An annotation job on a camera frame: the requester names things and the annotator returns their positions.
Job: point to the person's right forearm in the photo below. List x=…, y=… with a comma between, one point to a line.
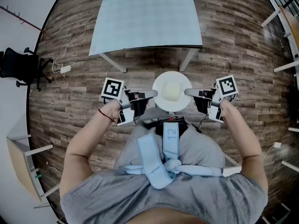
x=240, y=129

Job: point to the white power adapter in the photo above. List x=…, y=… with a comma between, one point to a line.
x=65, y=69
x=277, y=145

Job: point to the white furniture frame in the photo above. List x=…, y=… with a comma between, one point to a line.
x=232, y=172

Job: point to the black chest device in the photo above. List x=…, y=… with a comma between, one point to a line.
x=161, y=127

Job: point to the black office chair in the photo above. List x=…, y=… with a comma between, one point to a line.
x=16, y=62

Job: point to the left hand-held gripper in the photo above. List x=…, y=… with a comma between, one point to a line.
x=112, y=88

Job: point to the person's left forearm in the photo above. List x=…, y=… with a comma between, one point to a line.
x=88, y=136

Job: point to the thin wooden coat rack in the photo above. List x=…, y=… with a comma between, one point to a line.
x=23, y=20

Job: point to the pale yellow block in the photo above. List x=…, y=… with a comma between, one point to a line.
x=171, y=91

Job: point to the white round plate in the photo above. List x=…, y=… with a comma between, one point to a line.
x=163, y=78

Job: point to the table with light blue cloth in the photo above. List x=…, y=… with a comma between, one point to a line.
x=144, y=20

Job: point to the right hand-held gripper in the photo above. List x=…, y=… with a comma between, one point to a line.
x=226, y=85

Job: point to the person's grey shirt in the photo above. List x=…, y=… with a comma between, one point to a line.
x=198, y=148

